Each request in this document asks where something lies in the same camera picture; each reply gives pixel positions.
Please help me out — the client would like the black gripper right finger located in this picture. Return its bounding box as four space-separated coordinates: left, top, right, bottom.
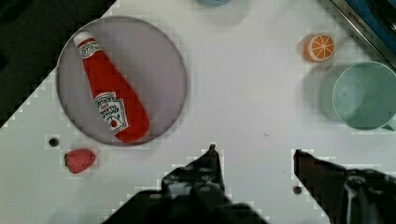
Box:
293 149 396 224

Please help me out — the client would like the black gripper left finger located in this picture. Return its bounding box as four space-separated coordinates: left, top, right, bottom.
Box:
161 144 225 200

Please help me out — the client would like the green plastic cup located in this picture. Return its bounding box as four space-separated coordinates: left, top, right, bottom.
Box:
319 62 396 132

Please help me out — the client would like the red plush ketchup bottle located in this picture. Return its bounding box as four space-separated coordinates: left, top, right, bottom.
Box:
73 31 149 143

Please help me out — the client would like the red plush strawberry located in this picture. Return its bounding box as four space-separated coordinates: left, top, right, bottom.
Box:
64 148 96 174

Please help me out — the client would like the grey round plate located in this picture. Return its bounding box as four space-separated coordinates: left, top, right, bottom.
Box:
56 16 188 146

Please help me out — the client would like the orange slice toy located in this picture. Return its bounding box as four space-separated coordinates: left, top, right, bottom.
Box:
304 34 335 63

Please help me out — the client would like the blue plastic bowl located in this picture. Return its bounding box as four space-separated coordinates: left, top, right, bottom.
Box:
196 0 231 7

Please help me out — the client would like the black toaster oven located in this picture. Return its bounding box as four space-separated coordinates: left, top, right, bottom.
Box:
329 0 396 68

